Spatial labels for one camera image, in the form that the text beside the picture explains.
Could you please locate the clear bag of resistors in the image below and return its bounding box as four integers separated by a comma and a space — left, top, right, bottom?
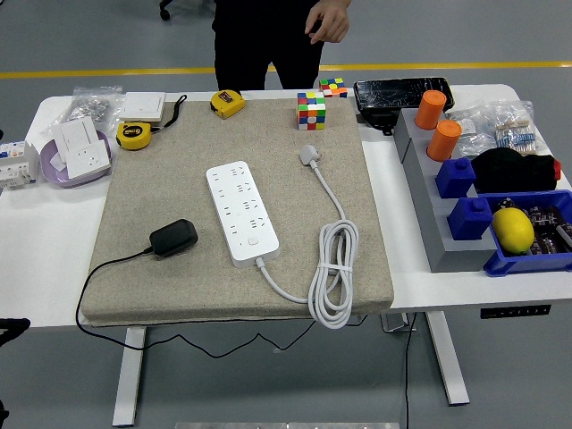
484, 100, 551, 157

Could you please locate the beige mat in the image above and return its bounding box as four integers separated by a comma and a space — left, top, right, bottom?
81, 97, 395, 327

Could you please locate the white power strip with cord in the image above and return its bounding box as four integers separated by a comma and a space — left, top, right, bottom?
205, 143, 361, 331

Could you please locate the person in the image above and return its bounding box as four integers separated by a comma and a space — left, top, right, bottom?
212, 0, 325, 90

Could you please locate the yellow lemon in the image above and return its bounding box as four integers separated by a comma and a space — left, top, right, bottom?
491, 207, 536, 257

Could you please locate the blue plastic bin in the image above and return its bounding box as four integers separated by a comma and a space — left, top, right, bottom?
482, 189, 572, 278

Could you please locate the small puzzle cube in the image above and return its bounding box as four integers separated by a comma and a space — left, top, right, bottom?
317, 78, 349, 99

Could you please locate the white socket panel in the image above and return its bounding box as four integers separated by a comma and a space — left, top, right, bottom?
65, 141, 113, 181

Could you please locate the clear bag of metal parts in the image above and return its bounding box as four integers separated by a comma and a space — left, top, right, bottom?
42, 85, 124, 138

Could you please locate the orange cylinder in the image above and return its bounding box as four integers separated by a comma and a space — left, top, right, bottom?
425, 119, 463, 163
413, 89, 448, 131

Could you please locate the yellow tape measure with strap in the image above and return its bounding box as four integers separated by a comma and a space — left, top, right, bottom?
114, 93, 189, 152

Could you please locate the black plug with cord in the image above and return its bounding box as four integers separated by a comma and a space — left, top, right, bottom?
74, 217, 368, 359

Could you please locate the black desk control panel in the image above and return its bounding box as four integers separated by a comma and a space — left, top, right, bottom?
480, 304, 552, 320

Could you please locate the person's left hand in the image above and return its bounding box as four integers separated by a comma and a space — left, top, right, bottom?
305, 0, 352, 45

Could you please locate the black hanging cable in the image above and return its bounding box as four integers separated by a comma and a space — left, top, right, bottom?
403, 312, 417, 429

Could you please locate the grey metal bracket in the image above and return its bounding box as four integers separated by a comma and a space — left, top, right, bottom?
379, 311, 417, 334

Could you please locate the white table leg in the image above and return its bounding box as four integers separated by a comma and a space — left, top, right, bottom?
424, 310, 471, 407
111, 325, 147, 428

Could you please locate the clear bag of small parts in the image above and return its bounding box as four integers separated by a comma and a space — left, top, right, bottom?
444, 105, 500, 160

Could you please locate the large puzzle cube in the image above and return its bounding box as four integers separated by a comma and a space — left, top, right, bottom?
295, 91, 327, 132

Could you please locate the purple plate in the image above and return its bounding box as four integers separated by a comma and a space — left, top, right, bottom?
38, 129, 118, 189

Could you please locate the white wall switch panel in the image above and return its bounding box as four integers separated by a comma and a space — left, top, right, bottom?
118, 91, 167, 124

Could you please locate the black cloth with red tag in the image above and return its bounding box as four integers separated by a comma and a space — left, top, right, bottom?
470, 146, 563, 195

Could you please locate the black wrapped box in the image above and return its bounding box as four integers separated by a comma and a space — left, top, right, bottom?
352, 77, 456, 122

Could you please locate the blue block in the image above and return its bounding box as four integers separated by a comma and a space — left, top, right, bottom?
446, 196, 495, 242
433, 156, 477, 200

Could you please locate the white circuit breaker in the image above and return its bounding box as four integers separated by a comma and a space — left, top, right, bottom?
0, 140, 40, 191

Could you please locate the grey stepped stand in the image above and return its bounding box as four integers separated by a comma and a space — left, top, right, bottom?
391, 106, 510, 273

